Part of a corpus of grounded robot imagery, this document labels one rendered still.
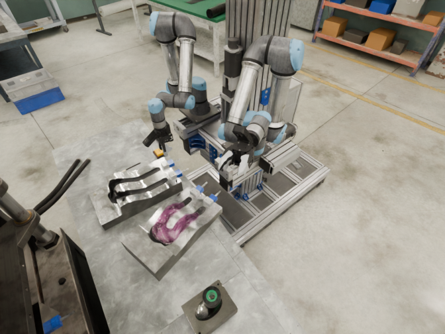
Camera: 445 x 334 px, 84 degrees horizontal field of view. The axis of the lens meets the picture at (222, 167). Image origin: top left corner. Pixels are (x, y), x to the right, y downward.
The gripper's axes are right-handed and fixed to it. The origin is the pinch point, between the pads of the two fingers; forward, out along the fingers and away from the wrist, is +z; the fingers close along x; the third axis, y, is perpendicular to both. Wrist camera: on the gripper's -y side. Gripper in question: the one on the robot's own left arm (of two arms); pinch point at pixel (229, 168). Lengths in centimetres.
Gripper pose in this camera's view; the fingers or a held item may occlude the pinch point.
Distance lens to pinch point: 83.3
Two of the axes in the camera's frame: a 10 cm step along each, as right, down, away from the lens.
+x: -9.0, -2.2, 3.9
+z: -4.3, 6.7, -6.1
